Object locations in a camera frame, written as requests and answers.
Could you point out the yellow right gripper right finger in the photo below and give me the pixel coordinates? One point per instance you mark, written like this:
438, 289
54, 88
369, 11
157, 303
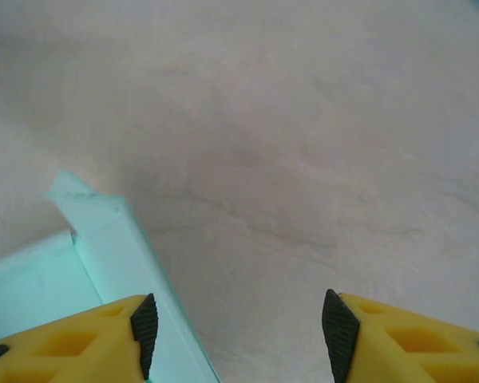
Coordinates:
415, 347

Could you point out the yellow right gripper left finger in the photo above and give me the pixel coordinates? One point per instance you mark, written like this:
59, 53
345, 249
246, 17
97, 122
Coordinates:
64, 347

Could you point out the light teal paper box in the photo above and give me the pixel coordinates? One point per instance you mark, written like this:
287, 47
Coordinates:
115, 255

